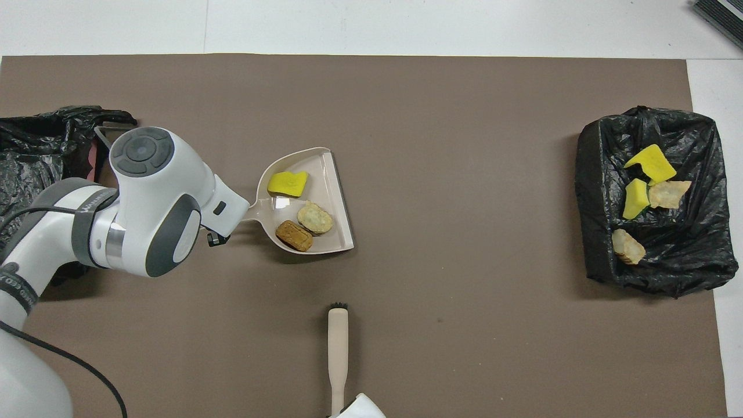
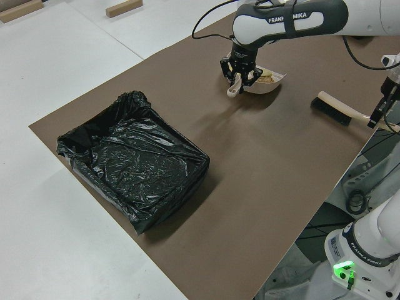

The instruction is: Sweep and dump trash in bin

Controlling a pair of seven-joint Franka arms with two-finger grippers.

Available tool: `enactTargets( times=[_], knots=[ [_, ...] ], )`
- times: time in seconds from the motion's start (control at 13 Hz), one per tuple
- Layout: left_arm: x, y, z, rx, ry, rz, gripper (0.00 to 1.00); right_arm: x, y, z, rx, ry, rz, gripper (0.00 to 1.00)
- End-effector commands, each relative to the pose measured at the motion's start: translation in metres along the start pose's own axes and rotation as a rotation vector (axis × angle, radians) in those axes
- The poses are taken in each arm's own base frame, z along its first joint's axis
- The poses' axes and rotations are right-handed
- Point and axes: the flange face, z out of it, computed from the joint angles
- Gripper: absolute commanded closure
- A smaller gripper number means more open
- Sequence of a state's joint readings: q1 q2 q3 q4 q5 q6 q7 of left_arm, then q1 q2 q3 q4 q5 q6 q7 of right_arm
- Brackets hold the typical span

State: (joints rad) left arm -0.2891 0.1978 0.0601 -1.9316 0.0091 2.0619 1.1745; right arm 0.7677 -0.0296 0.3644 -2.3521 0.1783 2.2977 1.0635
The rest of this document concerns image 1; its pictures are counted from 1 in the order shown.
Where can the brown bread roll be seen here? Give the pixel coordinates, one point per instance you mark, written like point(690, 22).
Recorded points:
point(294, 235)

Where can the pale bread chunk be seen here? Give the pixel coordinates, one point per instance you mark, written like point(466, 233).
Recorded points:
point(668, 193)
point(315, 217)

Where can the beige plastic dustpan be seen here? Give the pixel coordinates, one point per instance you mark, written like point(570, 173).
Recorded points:
point(325, 174)

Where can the beige hand brush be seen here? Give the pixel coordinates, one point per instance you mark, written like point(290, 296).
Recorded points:
point(338, 348)

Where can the striped croissant piece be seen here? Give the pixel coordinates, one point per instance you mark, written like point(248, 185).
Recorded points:
point(628, 247)

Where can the large yellow sponge piece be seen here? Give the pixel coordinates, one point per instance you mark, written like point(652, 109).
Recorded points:
point(651, 162)

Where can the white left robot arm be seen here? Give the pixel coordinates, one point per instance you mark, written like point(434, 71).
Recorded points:
point(145, 203)

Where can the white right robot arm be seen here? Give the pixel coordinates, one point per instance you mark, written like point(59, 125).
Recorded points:
point(363, 409)

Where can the black bag lined pink bin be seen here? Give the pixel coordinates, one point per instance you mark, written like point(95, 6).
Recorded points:
point(35, 151)

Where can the brown table mat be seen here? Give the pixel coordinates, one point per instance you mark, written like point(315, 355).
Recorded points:
point(464, 319)

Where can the dark ribbed panel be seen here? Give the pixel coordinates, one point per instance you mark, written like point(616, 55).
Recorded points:
point(722, 17)

